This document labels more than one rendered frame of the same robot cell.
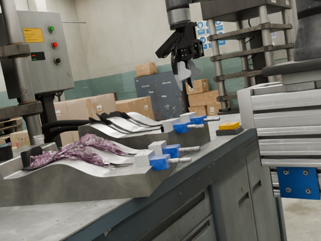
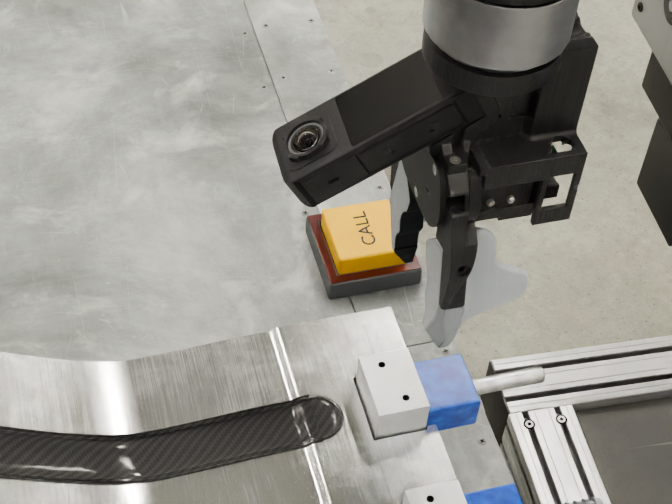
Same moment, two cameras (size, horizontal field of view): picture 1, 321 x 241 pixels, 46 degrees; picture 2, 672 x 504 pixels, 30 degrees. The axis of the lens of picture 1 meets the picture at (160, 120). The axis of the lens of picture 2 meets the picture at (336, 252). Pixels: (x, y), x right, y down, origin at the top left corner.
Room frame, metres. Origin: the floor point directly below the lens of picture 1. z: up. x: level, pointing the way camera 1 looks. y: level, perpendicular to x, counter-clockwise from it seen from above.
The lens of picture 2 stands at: (1.00, 0.34, 1.61)
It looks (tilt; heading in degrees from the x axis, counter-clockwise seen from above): 48 degrees down; 306
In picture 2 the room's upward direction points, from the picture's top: 5 degrees clockwise
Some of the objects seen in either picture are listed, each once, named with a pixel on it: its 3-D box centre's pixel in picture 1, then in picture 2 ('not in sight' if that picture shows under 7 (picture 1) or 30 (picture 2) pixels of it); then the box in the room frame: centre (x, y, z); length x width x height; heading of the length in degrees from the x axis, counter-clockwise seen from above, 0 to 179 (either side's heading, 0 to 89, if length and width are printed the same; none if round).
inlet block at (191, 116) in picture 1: (201, 120); (455, 391); (1.23, -0.13, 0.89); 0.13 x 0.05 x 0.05; 55
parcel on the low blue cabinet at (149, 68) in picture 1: (145, 69); not in sight; (8.80, 0.13, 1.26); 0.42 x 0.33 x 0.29; 55
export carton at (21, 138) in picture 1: (32, 141); not in sight; (6.24, 2.18, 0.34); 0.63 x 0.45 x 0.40; 55
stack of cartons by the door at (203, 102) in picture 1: (207, 97); not in sight; (8.07, -1.09, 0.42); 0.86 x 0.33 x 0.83; 55
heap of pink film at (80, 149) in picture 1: (74, 150); not in sight; (1.01, 0.25, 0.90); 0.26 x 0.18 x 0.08; 72
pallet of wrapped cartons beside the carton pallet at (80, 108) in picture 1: (76, 131); not in sight; (5.51, 1.26, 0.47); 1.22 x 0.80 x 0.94; 59
